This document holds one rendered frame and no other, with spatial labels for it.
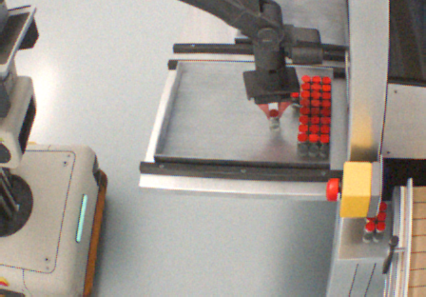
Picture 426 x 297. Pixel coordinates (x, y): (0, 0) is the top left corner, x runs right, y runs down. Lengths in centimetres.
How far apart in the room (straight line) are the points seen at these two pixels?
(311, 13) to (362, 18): 73
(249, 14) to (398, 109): 30
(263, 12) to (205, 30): 48
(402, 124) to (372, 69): 14
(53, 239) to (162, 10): 148
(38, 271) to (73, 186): 37
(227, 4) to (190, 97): 40
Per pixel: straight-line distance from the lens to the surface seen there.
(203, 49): 151
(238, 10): 108
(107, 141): 259
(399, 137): 109
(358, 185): 108
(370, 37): 93
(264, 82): 122
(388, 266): 112
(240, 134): 134
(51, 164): 222
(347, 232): 120
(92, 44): 305
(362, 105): 103
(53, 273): 196
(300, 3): 165
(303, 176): 125
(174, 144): 135
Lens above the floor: 190
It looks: 49 degrees down
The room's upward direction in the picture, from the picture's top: 10 degrees counter-clockwise
